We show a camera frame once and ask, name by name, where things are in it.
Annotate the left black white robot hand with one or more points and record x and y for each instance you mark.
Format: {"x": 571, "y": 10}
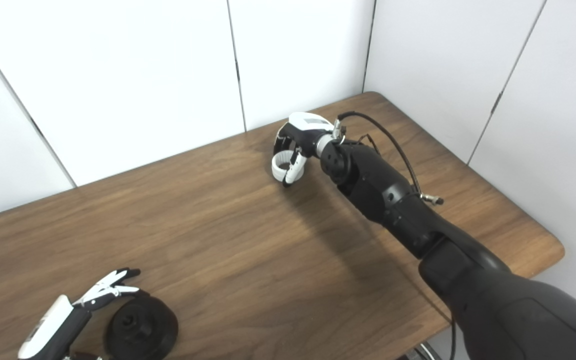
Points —
{"x": 50, "y": 325}

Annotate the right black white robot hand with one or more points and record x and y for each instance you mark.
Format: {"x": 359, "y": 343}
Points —
{"x": 308, "y": 130}

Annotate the round black plastic part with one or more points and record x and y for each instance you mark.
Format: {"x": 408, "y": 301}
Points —
{"x": 143, "y": 330}

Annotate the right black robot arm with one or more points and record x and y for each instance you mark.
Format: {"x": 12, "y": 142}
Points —
{"x": 393, "y": 195}

